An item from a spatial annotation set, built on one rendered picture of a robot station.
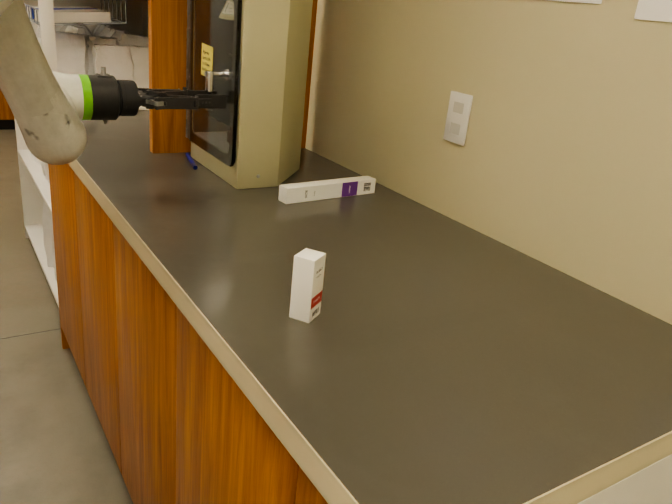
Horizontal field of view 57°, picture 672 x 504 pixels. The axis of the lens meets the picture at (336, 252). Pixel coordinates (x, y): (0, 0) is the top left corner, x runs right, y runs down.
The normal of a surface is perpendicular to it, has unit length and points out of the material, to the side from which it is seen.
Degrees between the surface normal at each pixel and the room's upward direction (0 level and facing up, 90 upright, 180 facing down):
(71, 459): 0
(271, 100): 90
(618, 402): 0
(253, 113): 90
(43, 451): 0
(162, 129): 90
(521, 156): 90
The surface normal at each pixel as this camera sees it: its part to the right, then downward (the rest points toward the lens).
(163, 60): 0.53, 0.37
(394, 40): -0.84, 0.12
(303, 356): 0.11, -0.92
